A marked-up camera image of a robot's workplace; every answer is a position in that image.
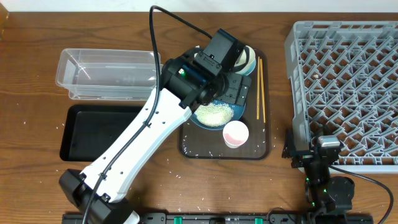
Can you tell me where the cream white cup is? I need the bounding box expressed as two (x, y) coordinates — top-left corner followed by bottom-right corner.
(233, 45), (256, 71)

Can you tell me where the right wooden chopstick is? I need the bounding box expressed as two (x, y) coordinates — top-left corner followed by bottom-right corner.
(259, 58), (266, 123)

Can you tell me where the grey dishwasher rack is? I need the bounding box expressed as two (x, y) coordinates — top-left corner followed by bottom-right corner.
(284, 21), (397, 174)

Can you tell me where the dark blue plate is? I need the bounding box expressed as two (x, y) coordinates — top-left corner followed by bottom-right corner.
(190, 100), (245, 131)

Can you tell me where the left wooden chopstick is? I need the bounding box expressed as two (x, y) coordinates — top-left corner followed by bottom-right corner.
(256, 57), (260, 120)

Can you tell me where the light blue bowl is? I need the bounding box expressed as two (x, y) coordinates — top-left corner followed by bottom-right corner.
(236, 45), (257, 77)

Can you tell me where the black waste tray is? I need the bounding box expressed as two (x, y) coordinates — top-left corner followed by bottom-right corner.
(60, 105), (142, 162)

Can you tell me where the pile of white rice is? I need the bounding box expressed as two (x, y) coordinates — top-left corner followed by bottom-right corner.
(194, 103), (234, 128)

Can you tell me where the pink cup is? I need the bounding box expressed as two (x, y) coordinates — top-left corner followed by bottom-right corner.
(223, 121), (249, 149)

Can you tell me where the dark brown serving tray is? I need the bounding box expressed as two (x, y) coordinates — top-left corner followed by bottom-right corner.
(178, 49), (272, 160)

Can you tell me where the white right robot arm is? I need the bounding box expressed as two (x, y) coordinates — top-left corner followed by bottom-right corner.
(282, 129), (355, 224)

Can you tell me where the clear plastic bin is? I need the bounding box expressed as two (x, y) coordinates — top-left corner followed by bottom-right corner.
(55, 49), (156, 101)

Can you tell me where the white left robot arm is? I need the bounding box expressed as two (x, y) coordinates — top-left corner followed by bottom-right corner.
(59, 30), (255, 223)

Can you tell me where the wooden chopstick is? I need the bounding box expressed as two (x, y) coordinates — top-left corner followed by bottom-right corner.
(256, 57), (260, 120)
(259, 58), (266, 123)

